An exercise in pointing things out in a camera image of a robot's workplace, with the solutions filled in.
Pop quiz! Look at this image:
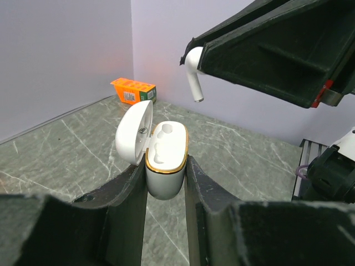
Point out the orange green carton right corner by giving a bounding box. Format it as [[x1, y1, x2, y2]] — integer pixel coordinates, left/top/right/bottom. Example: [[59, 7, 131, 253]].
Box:
[[110, 78, 157, 105]]

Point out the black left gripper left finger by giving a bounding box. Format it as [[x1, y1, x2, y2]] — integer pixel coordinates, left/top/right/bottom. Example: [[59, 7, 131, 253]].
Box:
[[1, 164, 148, 265]]

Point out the white earbud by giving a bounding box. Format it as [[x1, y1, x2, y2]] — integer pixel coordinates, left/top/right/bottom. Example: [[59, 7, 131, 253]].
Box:
[[185, 47, 204, 103]]

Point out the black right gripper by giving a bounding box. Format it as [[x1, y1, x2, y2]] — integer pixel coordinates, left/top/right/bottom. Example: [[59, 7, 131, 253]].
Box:
[[199, 1, 354, 108]]

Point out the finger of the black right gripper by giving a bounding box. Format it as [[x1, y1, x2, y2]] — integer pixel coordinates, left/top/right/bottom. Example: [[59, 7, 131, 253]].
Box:
[[180, 1, 292, 65]]

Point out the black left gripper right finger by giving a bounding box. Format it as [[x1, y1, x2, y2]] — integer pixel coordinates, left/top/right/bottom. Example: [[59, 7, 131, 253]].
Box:
[[185, 156, 354, 265]]

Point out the white earbud charging case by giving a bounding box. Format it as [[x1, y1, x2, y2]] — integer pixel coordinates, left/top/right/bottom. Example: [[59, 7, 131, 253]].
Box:
[[115, 100, 189, 201]]

